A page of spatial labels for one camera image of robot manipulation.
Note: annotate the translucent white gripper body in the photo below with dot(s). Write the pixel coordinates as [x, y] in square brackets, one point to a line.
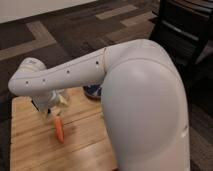
[50, 99]

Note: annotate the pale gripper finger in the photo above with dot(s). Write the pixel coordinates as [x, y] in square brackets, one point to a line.
[62, 101]

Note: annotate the orange pepper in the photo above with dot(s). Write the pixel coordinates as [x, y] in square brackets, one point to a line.
[59, 128]

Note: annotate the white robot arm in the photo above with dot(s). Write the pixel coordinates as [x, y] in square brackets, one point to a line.
[143, 100]

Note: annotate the dark blue ceramic bowl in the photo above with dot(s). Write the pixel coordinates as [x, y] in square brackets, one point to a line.
[93, 91]

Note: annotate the black phone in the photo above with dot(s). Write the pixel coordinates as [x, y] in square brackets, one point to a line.
[34, 105]

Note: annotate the black cabinet furniture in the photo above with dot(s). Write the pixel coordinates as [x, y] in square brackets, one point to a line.
[183, 28]

